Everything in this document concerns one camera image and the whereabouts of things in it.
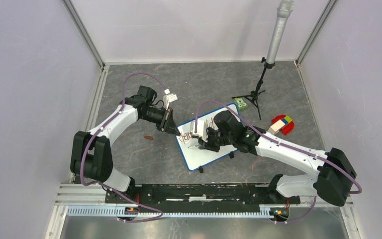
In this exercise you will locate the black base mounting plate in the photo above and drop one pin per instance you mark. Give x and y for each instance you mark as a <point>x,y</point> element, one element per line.
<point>189,198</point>

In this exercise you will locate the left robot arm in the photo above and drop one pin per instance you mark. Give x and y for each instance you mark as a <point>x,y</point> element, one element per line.
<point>91,152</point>

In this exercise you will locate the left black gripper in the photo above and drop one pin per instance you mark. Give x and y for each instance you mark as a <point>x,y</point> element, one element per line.
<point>167,123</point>

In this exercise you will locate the white marker pen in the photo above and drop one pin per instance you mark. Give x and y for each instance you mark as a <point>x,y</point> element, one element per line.
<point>194,146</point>

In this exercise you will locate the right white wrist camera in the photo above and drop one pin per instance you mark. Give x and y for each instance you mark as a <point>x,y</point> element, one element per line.
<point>198,129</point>

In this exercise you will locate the green owl number toy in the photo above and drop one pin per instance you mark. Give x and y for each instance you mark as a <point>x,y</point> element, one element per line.
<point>240,103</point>

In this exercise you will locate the silver microphone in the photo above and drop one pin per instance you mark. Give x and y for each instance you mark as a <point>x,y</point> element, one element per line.
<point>283,13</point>

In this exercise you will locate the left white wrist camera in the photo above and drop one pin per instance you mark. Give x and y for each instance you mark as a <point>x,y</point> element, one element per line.
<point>168,98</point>

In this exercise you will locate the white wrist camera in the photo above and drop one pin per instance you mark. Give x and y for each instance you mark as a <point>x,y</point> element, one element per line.
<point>198,129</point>
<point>168,98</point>

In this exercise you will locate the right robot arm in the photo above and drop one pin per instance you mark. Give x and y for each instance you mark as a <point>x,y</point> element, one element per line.
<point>327,174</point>

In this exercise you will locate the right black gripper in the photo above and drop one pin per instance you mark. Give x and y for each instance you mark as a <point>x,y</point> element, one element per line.
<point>208,145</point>

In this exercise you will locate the aluminium slotted cable rail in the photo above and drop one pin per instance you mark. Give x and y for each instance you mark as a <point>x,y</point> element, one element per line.
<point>132,212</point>

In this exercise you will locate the red plate with blocks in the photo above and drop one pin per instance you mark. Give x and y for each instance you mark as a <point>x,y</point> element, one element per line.
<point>281,123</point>

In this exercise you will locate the black microphone tripod stand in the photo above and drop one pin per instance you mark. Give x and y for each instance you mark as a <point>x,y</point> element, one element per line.
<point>252,97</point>

